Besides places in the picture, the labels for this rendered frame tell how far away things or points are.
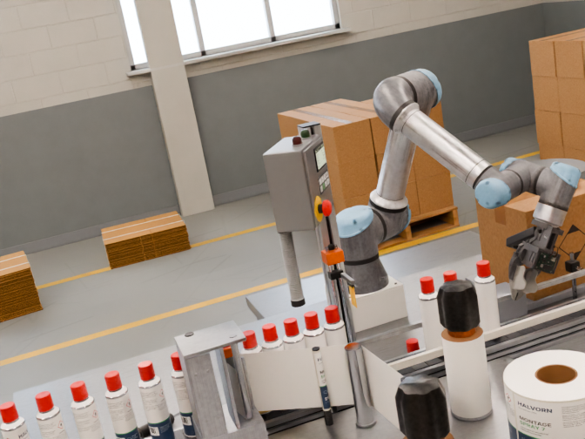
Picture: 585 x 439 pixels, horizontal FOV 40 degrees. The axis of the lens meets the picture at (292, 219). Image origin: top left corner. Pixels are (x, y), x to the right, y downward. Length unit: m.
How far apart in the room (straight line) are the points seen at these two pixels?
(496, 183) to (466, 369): 0.50
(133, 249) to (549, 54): 3.35
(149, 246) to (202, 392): 4.59
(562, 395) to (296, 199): 0.71
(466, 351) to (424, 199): 3.98
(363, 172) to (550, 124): 1.47
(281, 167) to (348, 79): 5.94
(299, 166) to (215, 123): 5.57
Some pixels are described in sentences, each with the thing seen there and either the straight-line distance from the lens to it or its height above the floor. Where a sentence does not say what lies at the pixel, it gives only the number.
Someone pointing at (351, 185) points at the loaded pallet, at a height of 0.48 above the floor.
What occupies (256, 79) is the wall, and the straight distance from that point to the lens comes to 7.42.
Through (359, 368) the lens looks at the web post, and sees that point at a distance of 1.76.
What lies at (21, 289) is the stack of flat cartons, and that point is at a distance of 5.77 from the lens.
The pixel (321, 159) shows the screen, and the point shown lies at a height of 1.42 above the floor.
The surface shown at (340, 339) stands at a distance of 1.93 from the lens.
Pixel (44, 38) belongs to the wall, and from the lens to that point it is 7.12.
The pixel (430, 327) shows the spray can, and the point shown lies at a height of 0.96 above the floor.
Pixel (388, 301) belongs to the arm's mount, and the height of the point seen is 0.89.
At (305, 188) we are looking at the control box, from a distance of 1.81.
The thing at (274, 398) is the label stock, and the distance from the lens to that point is 1.86.
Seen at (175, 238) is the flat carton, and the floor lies 0.12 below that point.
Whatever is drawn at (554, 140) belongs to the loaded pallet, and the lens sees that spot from 6.08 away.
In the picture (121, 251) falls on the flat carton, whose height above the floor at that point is 0.12.
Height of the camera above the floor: 1.83
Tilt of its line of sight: 16 degrees down
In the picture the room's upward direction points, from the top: 10 degrees counter-clockwise
